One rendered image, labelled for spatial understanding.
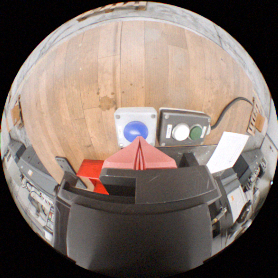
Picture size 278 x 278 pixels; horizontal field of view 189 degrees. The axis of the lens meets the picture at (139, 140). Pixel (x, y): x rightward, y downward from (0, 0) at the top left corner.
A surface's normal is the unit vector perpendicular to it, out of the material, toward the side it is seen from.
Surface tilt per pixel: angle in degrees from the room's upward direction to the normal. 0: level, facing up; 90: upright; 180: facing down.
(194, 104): 0
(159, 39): 0
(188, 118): 0
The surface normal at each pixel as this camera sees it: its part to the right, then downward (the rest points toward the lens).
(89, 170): 0.00, -0.82
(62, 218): 0.77, -0.63
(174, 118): 0.02, 0.57
